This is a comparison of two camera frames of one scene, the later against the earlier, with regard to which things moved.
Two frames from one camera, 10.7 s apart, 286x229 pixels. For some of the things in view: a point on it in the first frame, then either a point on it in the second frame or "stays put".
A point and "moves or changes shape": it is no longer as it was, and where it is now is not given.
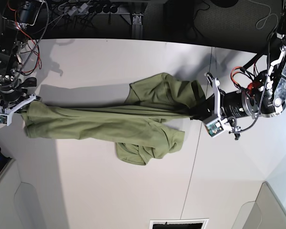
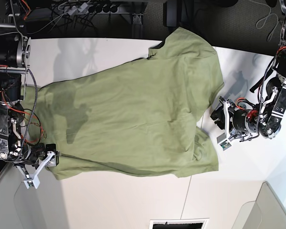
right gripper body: [205, 110] to [219, 114]
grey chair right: [266, 212] stays put
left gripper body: [14, 92] to [54, 161]
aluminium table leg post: [137, 27] stays put
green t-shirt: [140, 128] moves or changes shape
